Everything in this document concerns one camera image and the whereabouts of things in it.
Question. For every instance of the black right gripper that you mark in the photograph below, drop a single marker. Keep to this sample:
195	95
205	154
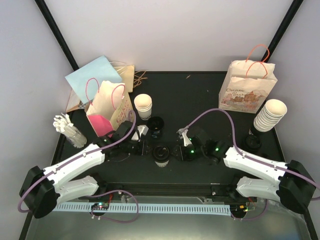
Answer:
179	150

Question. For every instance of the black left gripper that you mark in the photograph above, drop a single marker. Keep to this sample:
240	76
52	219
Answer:
143	150

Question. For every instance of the black coffee cup lid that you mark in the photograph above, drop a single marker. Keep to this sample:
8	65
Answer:
161	153

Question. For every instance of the white paper coffee cup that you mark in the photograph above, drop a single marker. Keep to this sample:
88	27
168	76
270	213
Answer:
162	164

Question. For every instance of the cream paper bag pink sides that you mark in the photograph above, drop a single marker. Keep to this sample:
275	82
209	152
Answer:
110	107

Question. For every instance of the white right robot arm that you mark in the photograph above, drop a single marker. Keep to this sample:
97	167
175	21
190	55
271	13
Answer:
286	183

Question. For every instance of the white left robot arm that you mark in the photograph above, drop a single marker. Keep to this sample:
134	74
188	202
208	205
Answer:
44	189

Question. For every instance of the small stack paper cups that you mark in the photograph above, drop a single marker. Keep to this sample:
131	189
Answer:
143	105

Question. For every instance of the black lid stacks right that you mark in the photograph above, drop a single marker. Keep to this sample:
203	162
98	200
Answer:
252	142

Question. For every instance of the brown kraft paper bag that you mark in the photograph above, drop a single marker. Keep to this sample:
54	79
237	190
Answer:
129	76

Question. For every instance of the patterned flat paper bag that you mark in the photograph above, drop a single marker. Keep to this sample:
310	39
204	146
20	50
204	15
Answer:
74	103

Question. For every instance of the light blue paper bag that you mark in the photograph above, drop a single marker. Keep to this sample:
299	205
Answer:
86	80

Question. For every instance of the Cream Bear printed paper bag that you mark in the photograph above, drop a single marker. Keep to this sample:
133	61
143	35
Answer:
246	85

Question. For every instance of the tall stack paper cups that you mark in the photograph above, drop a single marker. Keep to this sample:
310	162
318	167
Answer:
270	115

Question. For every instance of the light blue slotted cable duct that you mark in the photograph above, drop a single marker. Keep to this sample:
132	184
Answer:
145	208

